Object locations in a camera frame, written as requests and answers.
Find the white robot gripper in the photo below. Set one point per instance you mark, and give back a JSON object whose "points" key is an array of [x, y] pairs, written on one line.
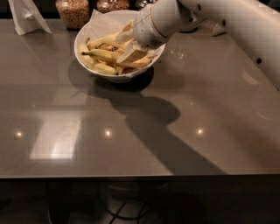
{"points": [[144, 29]]}

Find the left lower yellow banana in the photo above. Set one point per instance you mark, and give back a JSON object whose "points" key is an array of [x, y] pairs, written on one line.
{"points": [[93, 64]]}

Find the white paper bowl liner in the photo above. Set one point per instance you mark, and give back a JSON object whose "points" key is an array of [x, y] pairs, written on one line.
{"points": [[101, 25]]}

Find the left glass grain jar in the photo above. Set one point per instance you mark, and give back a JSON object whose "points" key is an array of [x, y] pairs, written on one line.
{"points": [[74, 13]]}

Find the right white paper stand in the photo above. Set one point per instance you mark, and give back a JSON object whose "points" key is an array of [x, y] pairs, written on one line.
{"points": [[218, 30]]}

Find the top yellow banana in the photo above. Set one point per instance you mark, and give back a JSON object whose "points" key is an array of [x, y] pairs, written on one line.
{"points": [[108, 40]]}

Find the white paper stand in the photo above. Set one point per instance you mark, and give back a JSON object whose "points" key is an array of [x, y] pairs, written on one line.
{"points": [[26, 17], [218, 30]]}

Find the white ceramic bowl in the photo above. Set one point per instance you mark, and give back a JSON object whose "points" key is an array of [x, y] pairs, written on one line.
{"points": [[128, 73]]}

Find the left white paper stand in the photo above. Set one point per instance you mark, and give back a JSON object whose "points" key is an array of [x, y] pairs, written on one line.
{"points": [[26, 17]]}

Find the front long yellow banana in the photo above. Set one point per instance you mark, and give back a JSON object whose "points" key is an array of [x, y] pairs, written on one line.
{"points": [[112, 57]]}

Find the glass grain jar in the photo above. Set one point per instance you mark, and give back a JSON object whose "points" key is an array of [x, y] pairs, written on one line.
{"points": [[74, 13], [142, 3], [105, 6]]}

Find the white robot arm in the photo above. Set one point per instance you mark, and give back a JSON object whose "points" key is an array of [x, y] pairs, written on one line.
{"points": [[254, 26]]}

